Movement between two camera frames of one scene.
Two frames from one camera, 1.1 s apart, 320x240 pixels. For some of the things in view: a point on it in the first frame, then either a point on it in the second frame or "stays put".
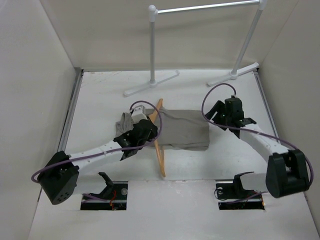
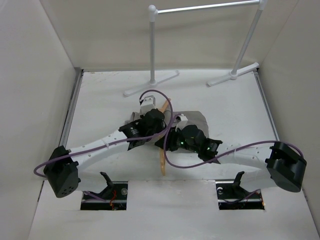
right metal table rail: (264, 97) stays put
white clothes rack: (235, 73) stays put
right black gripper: (219, 107) → (171, 135)
